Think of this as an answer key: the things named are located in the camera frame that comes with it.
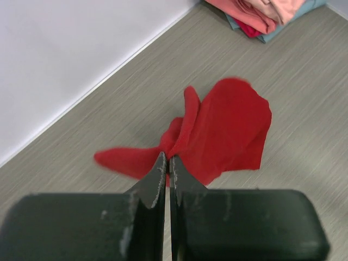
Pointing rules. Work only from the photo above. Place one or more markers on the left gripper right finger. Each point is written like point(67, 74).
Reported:
point(241, 224)

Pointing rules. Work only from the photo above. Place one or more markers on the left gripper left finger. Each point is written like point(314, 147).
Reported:
point(82, 226)

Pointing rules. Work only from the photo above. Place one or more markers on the pink folded t shirt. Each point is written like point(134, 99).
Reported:
point(281, 11)

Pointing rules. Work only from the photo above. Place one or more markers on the magenta folded t shirt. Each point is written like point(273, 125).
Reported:
point(248, 30)

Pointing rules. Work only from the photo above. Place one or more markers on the salmon folded t shirt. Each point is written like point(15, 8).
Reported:
point(246, 14)

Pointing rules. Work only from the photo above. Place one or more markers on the red t shirt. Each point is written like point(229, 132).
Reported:
point(225, 131)

